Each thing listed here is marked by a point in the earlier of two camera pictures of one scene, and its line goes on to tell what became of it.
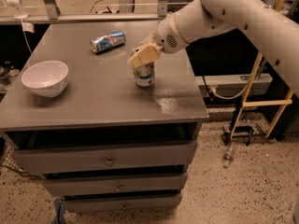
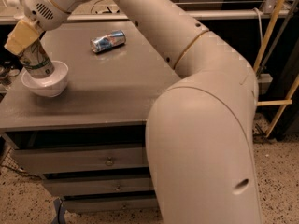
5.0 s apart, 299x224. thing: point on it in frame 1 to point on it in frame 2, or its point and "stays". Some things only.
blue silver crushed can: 114,38 stays
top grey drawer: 76,159 stays
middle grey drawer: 69,186 stays
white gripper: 168,36 to 47,14
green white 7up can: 144,76 to 36,61
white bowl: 46,77 stays
